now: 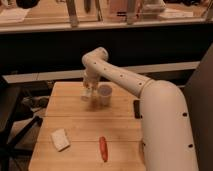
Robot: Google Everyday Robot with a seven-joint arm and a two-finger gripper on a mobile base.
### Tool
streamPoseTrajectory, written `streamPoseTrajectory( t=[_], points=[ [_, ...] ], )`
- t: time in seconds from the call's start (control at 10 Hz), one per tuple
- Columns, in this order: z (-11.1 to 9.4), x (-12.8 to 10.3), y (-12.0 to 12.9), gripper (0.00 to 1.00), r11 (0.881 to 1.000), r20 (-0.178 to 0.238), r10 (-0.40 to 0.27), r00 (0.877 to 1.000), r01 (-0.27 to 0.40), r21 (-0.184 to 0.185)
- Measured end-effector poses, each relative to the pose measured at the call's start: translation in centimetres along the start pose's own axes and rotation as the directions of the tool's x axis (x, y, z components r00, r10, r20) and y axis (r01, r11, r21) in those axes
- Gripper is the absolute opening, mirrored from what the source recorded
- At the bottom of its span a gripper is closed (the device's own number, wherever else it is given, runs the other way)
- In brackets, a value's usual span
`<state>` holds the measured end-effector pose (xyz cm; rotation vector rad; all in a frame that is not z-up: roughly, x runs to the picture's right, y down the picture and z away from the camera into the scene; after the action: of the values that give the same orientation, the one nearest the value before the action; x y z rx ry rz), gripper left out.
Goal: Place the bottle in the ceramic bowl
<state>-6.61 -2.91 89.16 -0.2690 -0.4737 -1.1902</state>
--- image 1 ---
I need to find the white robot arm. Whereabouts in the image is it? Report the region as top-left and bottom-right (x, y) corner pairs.
(82, 47), (199, 171)

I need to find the white paper cup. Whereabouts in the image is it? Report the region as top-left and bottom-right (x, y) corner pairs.
(97, 84), (112, 106)

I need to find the white sponge block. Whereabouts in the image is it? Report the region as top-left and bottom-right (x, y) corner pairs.
(51, 129), (70, 151)

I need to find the black chair base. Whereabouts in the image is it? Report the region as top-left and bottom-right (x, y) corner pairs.
(0, 75), (44, 171)

